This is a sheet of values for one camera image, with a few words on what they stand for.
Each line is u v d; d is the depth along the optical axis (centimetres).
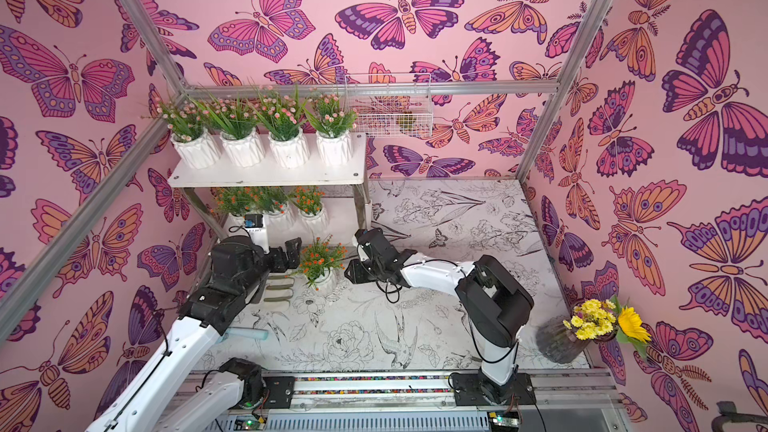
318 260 80
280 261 67
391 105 95
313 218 92
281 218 94
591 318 62
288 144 72
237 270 56
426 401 73
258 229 65
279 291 90
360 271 78
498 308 47
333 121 66
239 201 88
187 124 68
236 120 68
